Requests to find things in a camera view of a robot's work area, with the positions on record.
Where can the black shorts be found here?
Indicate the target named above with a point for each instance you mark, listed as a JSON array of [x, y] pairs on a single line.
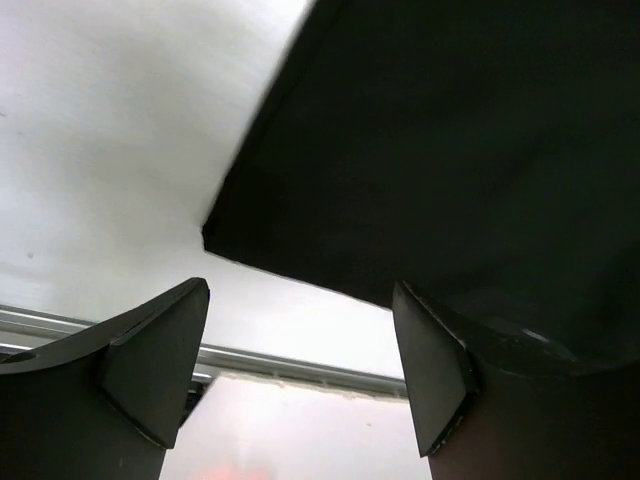
[[484, 152]]

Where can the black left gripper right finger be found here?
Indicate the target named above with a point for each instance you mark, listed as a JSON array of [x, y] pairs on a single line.
[[496, 401]]

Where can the white front cover board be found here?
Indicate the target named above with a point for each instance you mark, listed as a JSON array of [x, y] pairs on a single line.
[[245, 428]]

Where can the aluminium table frame rail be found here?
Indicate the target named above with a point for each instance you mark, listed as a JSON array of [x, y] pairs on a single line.
[[25, 329]]

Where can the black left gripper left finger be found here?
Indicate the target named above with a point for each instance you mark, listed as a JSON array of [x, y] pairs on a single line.
[[106, 402]]

